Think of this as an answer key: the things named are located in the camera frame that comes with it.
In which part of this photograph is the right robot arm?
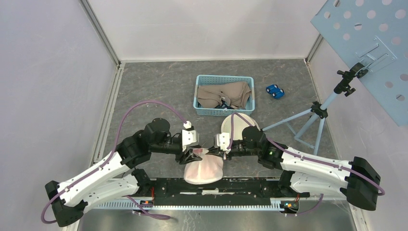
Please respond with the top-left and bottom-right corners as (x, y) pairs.
(208, 126), (385, 211)

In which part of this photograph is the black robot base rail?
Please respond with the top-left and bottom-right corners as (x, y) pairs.
(134, 177), (310, 206)

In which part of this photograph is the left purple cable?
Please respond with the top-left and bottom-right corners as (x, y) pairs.
(40, 100), (190, 224)

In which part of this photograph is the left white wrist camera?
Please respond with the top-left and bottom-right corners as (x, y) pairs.
(181, 121), (199, 151)

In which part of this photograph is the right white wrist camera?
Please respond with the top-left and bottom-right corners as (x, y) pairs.
(215, 132), (230, 151)

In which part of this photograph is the blue tripod stand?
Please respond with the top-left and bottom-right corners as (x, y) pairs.
(262, 63), (370, 155)

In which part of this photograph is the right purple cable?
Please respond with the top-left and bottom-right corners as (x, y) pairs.
(225, 111), (386, 217)

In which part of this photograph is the white cable tray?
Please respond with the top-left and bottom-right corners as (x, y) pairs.
(95, 198), (298, 212)

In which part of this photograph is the purple cable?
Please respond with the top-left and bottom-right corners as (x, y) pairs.
(40, 100), (190, 224)
(225, 111), (386, 217)

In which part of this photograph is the beige bra in basket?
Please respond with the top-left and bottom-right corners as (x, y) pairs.
(196, 81), (252, 109)

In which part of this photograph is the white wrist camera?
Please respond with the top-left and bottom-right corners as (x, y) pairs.
(181, 121), (199, 151)
(215, 132), (230, 151)

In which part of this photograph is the blue perforated panel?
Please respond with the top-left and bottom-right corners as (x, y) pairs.
(311, 0), (408, 126)

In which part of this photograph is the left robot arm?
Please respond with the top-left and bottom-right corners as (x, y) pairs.
(45, 118), (202, 227)

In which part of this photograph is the white mesh laundry bag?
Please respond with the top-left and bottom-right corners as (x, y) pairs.
(184, 149), (223, 185)

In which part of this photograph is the blue toy car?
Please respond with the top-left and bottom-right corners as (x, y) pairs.
(266, 84), (284, 99)

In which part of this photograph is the light blue plastic basket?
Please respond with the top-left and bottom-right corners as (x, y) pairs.
(193, 75), (255, 116)

